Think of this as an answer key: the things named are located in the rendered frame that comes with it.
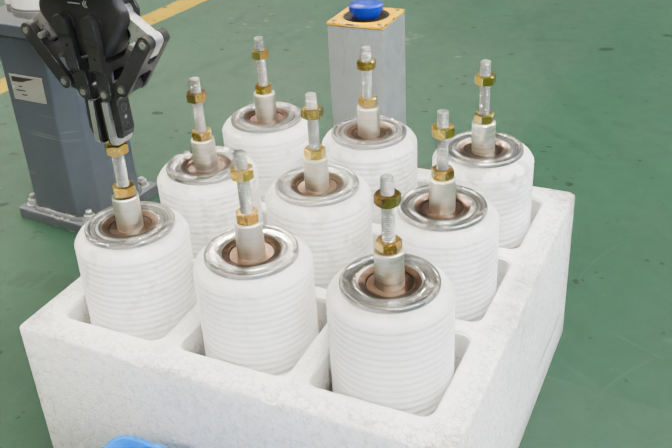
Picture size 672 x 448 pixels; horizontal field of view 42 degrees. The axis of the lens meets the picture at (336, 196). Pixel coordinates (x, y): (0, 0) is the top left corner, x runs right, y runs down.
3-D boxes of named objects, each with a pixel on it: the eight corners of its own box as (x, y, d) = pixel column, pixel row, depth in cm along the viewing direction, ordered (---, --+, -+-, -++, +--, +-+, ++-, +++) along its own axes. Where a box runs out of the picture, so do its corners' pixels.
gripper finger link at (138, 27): (108, -1, 62) (95, 20, 63) (153, 47, 62) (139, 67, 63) (130, -10, 63) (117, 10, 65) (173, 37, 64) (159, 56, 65)
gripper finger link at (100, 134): (112, 91, 69) (119, 133, 71) (106, 90, 69) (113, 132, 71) (94, 101, 67) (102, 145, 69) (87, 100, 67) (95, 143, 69)
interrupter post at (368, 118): (367, 129, 89) (365, 99, 87) (385, 134, 88) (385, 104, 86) (352, 137, 87) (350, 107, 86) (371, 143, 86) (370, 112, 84)
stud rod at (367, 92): (364, 117, 87) (361, 45, 83) (374, 117, 87) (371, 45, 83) (362, 121, 86) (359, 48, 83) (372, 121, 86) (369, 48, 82)
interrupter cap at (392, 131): (362, 115, 92) (362, 109, 92) (421, 131, 88) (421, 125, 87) (316, 140, 87) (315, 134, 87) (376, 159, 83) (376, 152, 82)
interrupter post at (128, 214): (140, 219, 75) (134, 185, 74) (148, 231, 73) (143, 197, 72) (113, 226, 74) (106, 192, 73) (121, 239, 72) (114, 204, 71)
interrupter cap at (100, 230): (160, 199, 78) (159, 192, 78) (188, 236, 72) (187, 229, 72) (76, 222, 75) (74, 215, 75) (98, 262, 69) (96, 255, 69)
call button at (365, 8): (343, 23, 100) (342, 5, 99) (357, 13, 103) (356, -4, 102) (375, 26, 98) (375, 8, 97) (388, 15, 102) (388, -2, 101)
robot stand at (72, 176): (19, 216, 128) (-34, 18, 113) (89, 174, 139) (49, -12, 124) (93, 238, 121) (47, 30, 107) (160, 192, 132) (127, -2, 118)
